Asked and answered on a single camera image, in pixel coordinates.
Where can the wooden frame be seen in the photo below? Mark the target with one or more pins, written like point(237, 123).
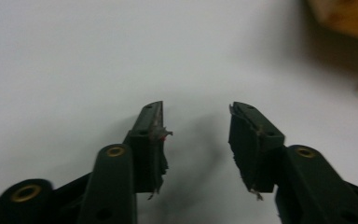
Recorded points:
point(348, 18)

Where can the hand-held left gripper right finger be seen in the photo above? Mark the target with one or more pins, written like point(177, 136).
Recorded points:
point(254, 152)

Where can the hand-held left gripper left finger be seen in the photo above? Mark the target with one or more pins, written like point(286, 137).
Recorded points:
point(143, 155)

